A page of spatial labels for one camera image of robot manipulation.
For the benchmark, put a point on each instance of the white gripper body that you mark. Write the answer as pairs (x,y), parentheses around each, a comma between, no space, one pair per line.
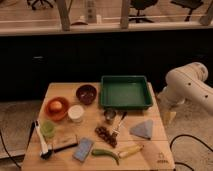
(168,99)

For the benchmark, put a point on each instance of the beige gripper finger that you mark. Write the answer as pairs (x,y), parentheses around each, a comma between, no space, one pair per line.
(168,117)

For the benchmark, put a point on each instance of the blue-grey towel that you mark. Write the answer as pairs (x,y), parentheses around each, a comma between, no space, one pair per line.
(143,129)

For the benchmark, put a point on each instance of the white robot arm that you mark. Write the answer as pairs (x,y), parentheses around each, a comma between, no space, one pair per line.
(185,83)

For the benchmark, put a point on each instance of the orange bowl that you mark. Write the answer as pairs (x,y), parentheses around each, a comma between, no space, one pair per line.
(57,116)

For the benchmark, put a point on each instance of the egg in orange bowl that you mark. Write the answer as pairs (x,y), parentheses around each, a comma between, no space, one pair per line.
(55,106)

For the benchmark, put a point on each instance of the green plastic tray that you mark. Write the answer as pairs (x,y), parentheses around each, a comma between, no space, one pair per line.
(125,92)

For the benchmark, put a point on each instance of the brown grape bunch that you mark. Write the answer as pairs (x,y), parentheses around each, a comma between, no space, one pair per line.
(105,135)

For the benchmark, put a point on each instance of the blue sponge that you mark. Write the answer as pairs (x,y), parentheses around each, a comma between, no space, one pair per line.
(83,149)

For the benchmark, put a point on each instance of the white cup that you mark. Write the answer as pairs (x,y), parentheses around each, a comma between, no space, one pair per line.
(76,113)

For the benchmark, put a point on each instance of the wooden block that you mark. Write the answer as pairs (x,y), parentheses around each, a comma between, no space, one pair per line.
(59,142)

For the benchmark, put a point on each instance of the green plastic cup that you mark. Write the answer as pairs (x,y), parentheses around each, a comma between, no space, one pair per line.
(48,129)

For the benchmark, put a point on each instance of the metal spoon black handle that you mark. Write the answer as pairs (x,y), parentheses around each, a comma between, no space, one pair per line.
(116,130)

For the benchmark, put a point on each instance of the white handled brush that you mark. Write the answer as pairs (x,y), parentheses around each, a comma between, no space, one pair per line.
(41,139)

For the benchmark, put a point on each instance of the black handled knife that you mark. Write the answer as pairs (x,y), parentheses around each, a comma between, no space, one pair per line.
(51,150)

